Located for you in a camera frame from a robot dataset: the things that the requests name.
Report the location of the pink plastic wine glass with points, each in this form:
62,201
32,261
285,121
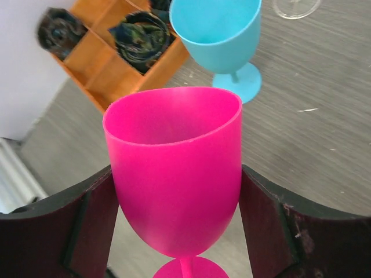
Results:
176,160

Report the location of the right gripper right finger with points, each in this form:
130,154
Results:
288,235

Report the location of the clear wine glass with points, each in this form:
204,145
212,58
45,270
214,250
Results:
295,9

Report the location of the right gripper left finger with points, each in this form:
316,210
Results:
68,234

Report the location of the wooden compartment tray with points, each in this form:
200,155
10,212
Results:
94,64

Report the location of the dark patterned rolled sock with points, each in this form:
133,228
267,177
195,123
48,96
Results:
140,39

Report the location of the blue plastic wine glass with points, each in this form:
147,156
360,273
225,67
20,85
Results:
222,36

